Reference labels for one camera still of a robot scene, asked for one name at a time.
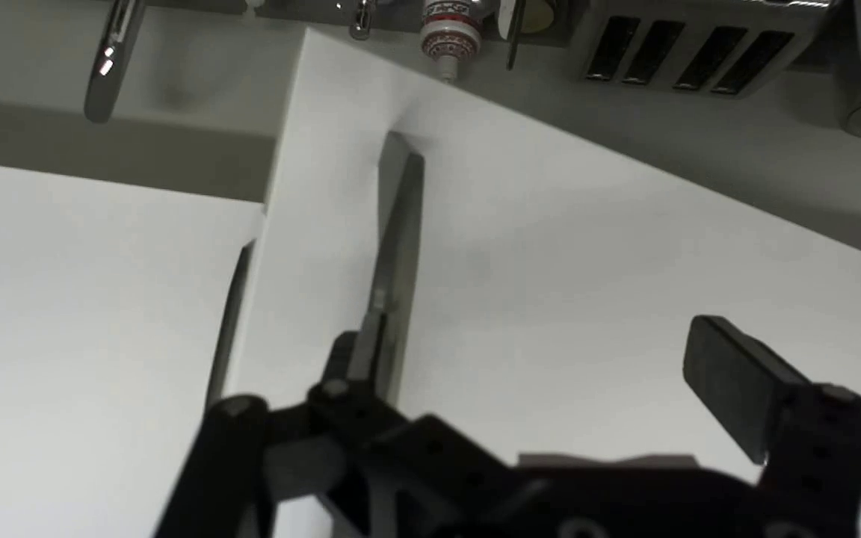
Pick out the white overhead cabinet box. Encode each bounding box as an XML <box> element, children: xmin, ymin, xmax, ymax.
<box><xmin>0</xmin><ymin>94</ymin><xmax>287</xmax><ymax>205</ymax></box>

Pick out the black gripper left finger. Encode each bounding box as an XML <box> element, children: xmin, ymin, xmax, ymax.
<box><xmin>157</xmin><ymin>315</ymin><xmax>426</xmax><ymax>538</ymax></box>

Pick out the white overhead cabinet door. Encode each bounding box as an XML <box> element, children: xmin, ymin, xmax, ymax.
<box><xmin>227</xmin><ymin>27</ymin><xmax>861</xmax><ymax>538</ymax></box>
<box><xmin>0</xmin><ymin>158</ymin><xmax>271</xmax><ymax>538</ymax></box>

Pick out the chrome sink faucet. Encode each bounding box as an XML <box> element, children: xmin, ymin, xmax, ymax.
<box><xmin>81</xmin><ymin>0</ymin><xmax>152</xmax><ymax>128</ymax></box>

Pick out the stainless steel four-slot toaster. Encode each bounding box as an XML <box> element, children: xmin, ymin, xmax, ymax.
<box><xmin>565</xmin><ymin>0</ymin><xmax>834</xmax><ymax>106</ymax></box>

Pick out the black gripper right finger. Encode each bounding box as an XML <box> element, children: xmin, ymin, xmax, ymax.
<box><xmin>683</xmin><ymin>315</ymin><xmax>861</xmax><ymax>538</ymax></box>

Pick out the white bottle with red pattern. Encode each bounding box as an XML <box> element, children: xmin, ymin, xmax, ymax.
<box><xmin>417</xmin><ymin>0</ymin><xmax>492</xmax><ymax>87</ymax></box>

